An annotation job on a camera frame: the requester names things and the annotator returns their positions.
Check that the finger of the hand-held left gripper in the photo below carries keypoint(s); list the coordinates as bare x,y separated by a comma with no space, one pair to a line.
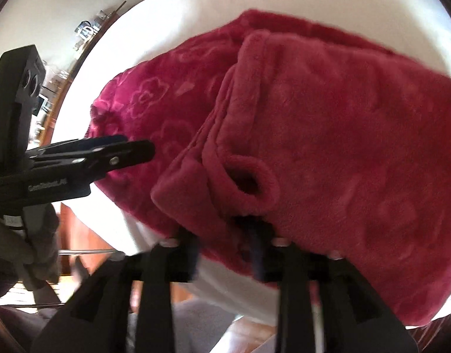
100,141
130,154

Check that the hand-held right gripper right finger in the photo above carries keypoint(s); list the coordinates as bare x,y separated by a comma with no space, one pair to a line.
260,257

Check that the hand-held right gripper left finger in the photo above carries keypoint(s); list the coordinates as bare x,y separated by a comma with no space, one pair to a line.
187,261

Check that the magenta fleece blanket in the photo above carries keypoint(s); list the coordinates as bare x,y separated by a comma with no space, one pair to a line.
321,136

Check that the person's left hand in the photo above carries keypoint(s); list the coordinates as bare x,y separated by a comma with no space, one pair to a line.
8,253

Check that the white monitor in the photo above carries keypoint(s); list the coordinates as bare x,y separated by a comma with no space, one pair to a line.
41,102

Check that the wooden desk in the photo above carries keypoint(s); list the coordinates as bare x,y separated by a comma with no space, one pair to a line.
69,81

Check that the clear electric kettle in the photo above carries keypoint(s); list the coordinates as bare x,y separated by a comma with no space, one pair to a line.
84,31

